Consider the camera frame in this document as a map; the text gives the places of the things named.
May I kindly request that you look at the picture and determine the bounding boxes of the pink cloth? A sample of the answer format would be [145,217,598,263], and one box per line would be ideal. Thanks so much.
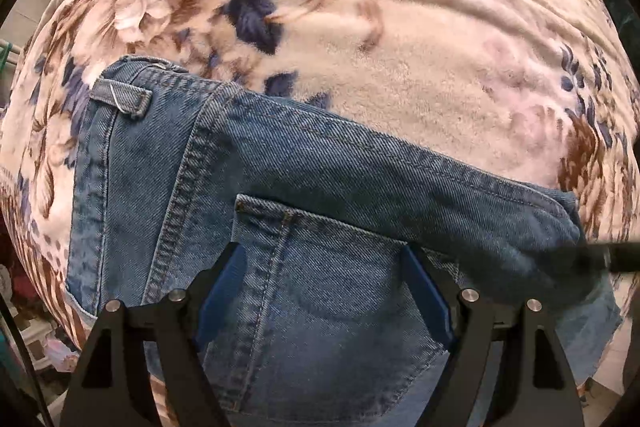
[42,336,82,374]

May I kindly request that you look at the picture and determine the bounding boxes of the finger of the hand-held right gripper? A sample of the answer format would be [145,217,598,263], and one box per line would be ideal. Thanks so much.
[565,243,640,275]

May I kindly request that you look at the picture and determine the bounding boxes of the blue denim pants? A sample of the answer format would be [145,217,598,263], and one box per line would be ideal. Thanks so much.
[65,55,623,427]

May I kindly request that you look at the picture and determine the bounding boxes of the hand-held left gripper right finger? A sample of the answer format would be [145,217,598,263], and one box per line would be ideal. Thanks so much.
[400,244,586,427]

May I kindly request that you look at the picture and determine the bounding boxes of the floral fleece blanket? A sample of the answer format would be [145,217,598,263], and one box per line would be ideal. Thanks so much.
[0,0,640,427]

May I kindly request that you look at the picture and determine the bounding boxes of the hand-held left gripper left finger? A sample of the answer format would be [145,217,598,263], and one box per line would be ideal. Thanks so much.
[60,243,248,427]

